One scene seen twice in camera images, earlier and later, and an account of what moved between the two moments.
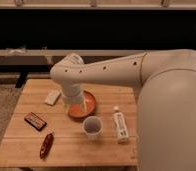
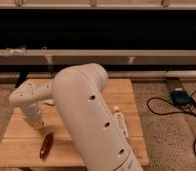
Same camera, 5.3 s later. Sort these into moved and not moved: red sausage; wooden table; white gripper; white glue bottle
Moved: white gripper
Not moved: red sausage; white glue bottle; wooden table
